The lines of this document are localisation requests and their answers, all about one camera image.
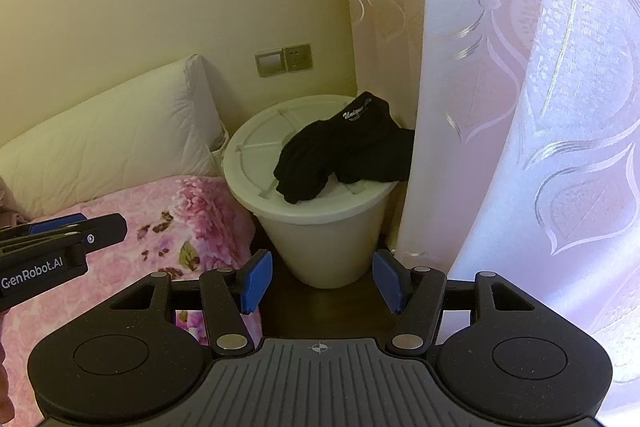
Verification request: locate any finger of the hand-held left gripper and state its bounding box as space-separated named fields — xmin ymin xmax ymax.
xmin=0 ymin=213 xmax=127 ymax=254
xmin=27 ymin=213 xmax=88 ymax=235

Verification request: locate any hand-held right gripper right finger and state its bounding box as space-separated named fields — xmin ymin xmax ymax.
xmin=372 ymin=249 xmax=538 ymax=353

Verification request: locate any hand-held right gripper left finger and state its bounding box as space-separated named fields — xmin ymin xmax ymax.
xmin=107 ymin=249 xmax=274 ymax=355

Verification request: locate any white lidded plastic bucket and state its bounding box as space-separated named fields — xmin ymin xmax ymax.
xmin=222 ymin=94 xmax=416 ymax=290

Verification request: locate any black garment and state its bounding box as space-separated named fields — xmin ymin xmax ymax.
xmin=272 ymin=92 xmax=416 ymax=205

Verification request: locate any pink floral blanket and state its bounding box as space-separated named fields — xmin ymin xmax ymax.
xmin=0 ymin=174 xmax=263 ymax=348

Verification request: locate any white pillow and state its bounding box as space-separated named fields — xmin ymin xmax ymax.
xmin=0 ymin=54 xmax=228 ymax=218

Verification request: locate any white sheer patterned curtain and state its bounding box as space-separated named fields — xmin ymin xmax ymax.
xmin=397 ymin=0 xmax=640 ymax=400

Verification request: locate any pink patterned curtain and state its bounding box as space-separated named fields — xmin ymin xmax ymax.
xmin=337 ymin=0 xmax=428 ymax=132

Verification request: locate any wall light switch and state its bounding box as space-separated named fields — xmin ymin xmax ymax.
xmin=256 ymin=49 xmax=286 ymax=78

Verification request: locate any wall power socket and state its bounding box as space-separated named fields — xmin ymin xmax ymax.
xmin=282 ymin=43 xmax=314 ymax=72

